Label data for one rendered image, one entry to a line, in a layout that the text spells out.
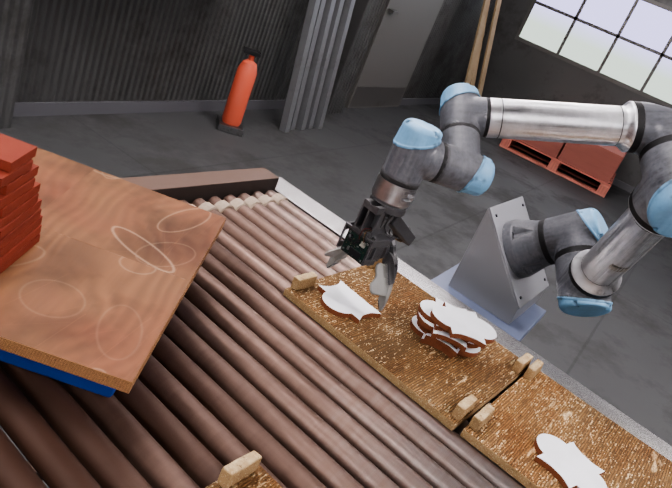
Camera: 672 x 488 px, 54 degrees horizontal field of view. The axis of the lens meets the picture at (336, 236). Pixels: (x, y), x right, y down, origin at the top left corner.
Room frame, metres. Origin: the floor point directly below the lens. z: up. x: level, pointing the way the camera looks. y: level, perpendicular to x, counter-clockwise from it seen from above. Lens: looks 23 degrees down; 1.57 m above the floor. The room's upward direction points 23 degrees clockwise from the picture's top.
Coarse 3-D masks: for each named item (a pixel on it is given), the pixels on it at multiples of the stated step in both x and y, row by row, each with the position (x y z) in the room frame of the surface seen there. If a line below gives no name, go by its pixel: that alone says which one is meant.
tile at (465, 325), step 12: (432, 312) 1.14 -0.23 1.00; (444, 312) 1.16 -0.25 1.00; (456, 312) 1.18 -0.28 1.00; (468, 312) 1.21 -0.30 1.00; (444, 324) 1.12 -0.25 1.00; (456, 324) 1.13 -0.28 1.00; (468, 324) 1.15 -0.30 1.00; (480, 324) 1.18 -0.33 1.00; (456, 336) 1.10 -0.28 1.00; (468, 336) 1.11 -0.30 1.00; (480, 336) 1.13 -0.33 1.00; (492, 336) 1.15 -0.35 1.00
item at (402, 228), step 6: (390, 222) 1.15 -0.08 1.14; (396, 222) 1.16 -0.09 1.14; (402, 222) 1.18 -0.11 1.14; (390, 228) 1.20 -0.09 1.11; (396, 228) 1.17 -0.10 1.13; (402, 228) 1.18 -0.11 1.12; (408, 228) 1.20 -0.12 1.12; (396, 234) 1.21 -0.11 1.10; (402, 234) 1.19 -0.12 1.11; (408, 234) 1.21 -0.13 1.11; (402, 240) 1.22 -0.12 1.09; (408, 240) 1.22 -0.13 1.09
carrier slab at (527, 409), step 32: (544, 384) 1.18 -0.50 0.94; (512, 416) 1.02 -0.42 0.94; (544, 416) 1.06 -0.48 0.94; (576, 416) 1.11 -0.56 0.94; (480, 448) 0.91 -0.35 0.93; (512, 448) 0.93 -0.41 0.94; (608, 448) 1.05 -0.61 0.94; (640, 448) 1.09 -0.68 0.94; (544, 480) 0.88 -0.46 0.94; (608, 480) 0.95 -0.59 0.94; (640, 480) 0.99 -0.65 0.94
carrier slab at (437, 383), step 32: (288, 288) 1.13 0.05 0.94; (352, 288) 1.24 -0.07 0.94; (416, 288) 1.36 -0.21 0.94; (320, 320) 1.08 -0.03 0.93; (352, 320) 1.12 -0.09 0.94; (384, 320) 1.16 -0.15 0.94; (384, 352) 1.05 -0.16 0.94; (416, 352) 1.10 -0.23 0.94; (480, 352) 1.20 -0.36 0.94; (416, 384) 0.99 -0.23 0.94; (448, 384) 1.04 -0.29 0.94; (480, 384) 1.08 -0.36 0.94; (448, 416) 0.94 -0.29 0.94
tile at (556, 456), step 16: (544, 448) 0.95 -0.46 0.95; (560, 448) 0.97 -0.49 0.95; (576, 448) 0.99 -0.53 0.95; (544, 464) 0.91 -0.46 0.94; (560, 464) 0.92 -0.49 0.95; (576, 464) 0.94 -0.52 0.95; (592, 464) 0.96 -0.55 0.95; (560, 480) 0.89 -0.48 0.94; (576, 480) 0.90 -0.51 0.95; (592, 480) 0.92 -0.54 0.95
